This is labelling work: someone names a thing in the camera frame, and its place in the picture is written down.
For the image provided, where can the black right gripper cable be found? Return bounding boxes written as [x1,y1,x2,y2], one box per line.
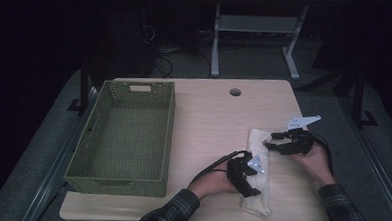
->
[309,131,337,176]

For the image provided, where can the white metal-framed table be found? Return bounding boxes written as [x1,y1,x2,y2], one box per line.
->
[197,0,357,84]

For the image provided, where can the cream white cloth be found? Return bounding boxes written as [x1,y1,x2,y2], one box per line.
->
[240,127,276,218]

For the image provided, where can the black metal stand post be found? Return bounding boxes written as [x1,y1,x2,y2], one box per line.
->
[350,66,382,130]
[67,56,91,114]

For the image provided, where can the grey metal rail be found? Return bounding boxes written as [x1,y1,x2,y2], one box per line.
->
[332,95,392,221]
[20,82,101,221]

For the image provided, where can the green perforated plastic basket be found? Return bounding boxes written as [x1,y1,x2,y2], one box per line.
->
[62,77,177,200]

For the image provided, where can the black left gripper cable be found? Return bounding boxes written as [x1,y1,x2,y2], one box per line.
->
[187,147,250,191]

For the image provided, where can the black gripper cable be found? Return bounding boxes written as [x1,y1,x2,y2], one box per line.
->
[309,131,337,176]
[187,147,250,191]

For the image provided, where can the person's right hand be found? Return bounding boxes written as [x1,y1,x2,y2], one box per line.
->
[288,142,339,189]

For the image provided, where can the black floor cables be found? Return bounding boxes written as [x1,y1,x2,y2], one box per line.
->
[151,45,215,81]

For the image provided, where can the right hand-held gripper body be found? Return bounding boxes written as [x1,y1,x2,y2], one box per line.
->
[281,112,323,158]

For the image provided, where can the person's left hand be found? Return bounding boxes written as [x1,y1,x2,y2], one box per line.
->
[186,168,239,202]

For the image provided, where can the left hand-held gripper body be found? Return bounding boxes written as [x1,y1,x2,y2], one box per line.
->
[225,149,267,190]

